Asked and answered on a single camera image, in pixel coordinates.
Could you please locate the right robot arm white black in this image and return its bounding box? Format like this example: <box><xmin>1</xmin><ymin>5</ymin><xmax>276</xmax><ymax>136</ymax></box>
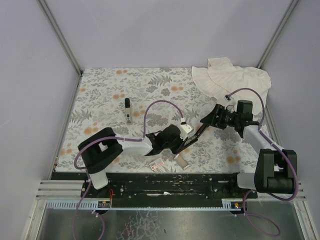
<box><xmin>200</xmin><ymin>100</ymin><xmax>299</xmax><ymax>196</ymax></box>

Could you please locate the floral patterned table mat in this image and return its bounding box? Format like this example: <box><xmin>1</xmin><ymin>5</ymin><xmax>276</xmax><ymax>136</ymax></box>
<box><xmin>55</xmin><ymin>67</ymin><xmax>258</xmax><ymax>173</ymax></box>

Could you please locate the beige and black stapler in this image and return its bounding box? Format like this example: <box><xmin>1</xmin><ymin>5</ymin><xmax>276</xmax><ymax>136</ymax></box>
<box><xmin>124</xmin><ymin>98</ymin><xmax>133</xmax><ymax>125</ymax></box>

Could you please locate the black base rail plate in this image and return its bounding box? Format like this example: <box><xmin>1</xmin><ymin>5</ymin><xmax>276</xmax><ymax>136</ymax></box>
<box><xmin>81</xmin><ymin>173</ymin><xmax>247</xmax><ymax>215</ymax></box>

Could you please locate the cardboard staple tray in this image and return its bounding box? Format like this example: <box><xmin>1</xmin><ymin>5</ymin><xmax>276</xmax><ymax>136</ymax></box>
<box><xmin>174</xmin><ymin>154</ymin><xmax>190</xmax><ymax>170</ymax></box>

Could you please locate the aluminium extrusion crossbar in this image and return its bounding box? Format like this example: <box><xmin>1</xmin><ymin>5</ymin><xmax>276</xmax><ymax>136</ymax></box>
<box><xmin>36</xmin><ymin>180</ymin><xmax>306</xmax><ymax>201</ymax></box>

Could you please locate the red white staple box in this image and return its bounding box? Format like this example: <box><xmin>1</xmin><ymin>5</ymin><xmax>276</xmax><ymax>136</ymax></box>
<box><xmin>149</xmin><ymin>158</ymin><xmax>164</xmax><ymax>170</ymax></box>

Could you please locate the cream white cloth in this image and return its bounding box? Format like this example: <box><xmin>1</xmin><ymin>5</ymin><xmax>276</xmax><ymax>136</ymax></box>
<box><xmin>191</xmin><ymin>57</ymin><xmax>271</xmax><ymax>115</ymax></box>

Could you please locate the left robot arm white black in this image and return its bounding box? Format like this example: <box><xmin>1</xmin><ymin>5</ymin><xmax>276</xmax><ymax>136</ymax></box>
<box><xmin>78</xmin><ymin>122</ymin><xmax>193</xmax><ymax>190</ymax></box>

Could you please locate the left aluminium frame post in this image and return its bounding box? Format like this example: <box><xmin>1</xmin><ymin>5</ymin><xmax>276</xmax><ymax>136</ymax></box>
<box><xmin>37</xmin><ymin>0</ymin><xmax>83</xmax><ymax>76</ymax></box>

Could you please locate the aluminium frame post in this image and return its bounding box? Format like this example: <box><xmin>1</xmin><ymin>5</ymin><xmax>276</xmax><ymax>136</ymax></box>
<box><xmin>37</xmin><ymin>0</ymin><xmax>83</xmax><ymax>76</ymax></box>
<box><xmin>256</xmin><ymin>0</ymin><xmax>300</xmax><ymax>69</ymax></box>

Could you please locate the right aluminium frame post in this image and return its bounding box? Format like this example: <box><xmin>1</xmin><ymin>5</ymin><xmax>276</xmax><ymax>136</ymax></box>
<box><xmin>256</xmin><ymin>0</ymin><xmax>300</xmax><ymax>69</ymax></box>

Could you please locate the white slotted cable duct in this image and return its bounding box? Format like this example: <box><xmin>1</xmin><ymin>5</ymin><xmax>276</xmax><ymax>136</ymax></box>
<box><xmin>46</xmin><ymin>200</ymin><xmax>111</xmax><ymax>210</ymax></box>

